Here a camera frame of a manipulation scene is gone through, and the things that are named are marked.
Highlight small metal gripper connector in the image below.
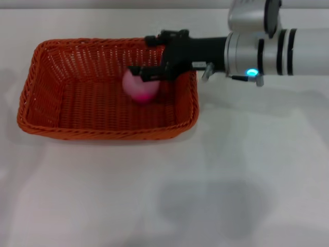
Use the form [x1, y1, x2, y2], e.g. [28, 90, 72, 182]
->
[201, 62, 215, 82]

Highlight pink round peach toy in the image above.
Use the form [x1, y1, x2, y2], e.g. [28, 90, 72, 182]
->
[122, 68, 161, 104]

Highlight orange woven plastic basket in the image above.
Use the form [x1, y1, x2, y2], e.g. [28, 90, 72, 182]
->
[16, 37, 200, 141]

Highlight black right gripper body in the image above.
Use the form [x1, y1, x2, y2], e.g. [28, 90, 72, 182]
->
[159, 29, 229, 80]

